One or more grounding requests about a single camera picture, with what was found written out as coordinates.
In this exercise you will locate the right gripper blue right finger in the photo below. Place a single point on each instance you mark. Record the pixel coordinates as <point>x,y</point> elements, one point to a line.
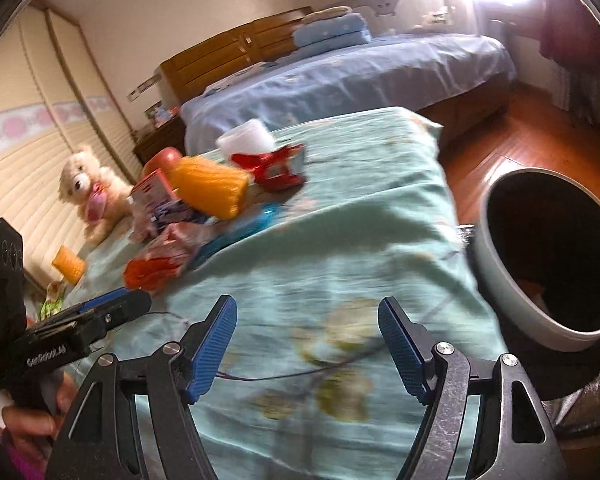
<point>410,347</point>

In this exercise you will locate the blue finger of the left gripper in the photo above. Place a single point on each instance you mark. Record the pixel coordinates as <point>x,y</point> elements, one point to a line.
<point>103,302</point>
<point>136,303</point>

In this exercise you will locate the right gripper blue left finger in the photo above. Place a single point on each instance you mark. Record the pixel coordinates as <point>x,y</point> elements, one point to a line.
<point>204,346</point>

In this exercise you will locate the red white milk carton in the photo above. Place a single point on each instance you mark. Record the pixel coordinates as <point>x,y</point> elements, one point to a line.
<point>152,196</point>

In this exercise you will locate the large orange foam net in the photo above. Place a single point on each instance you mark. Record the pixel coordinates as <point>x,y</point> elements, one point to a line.
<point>214,189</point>

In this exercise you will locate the grey round trash bin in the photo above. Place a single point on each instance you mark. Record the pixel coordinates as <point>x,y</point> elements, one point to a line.
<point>537,251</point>

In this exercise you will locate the left hand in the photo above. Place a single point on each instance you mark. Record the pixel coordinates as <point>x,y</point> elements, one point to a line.
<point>30,430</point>

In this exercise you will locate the orange red snack bag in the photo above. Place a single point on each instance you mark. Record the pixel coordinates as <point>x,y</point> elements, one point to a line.
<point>167,256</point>

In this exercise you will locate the white teddy bear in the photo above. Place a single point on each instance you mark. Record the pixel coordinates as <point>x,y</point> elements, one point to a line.
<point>101,197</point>

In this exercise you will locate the crumpled blue plastic bottle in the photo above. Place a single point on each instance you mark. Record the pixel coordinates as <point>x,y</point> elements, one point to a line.
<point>177,211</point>

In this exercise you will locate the teal floral bed sheet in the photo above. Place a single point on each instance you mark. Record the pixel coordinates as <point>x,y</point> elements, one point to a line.
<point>307,388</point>

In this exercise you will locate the red yellow apple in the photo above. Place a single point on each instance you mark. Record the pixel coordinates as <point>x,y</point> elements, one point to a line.
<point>164,161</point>

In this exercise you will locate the blue bone-shaped wrapper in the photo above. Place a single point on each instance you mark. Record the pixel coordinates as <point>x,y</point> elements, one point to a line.
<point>253,220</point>

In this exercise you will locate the dark wooden nightstand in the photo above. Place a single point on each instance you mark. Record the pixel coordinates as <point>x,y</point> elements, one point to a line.
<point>170,135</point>

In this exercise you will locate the framed photo on nightstand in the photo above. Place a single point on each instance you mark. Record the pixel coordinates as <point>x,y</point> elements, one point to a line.
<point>158,114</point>

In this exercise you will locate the silver foil bag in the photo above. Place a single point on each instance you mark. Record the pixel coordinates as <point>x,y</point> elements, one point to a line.
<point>578,414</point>

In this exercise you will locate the red plastic wrapper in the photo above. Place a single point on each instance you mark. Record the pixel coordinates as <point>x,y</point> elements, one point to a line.
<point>275,171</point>

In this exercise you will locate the wooden headboard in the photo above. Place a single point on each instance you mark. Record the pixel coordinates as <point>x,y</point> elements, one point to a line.
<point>188,73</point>

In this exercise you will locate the blue bed sheet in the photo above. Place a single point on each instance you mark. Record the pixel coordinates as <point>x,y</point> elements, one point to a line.
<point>411,71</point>

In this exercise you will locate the folded blue quilt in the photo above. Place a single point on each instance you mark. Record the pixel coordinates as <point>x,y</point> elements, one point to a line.
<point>329,28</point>

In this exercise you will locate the dark red hanging coat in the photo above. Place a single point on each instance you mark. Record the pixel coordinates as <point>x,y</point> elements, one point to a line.
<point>570,36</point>

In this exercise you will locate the grey bed guard rail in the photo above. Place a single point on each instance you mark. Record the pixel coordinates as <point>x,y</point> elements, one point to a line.
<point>400,17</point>

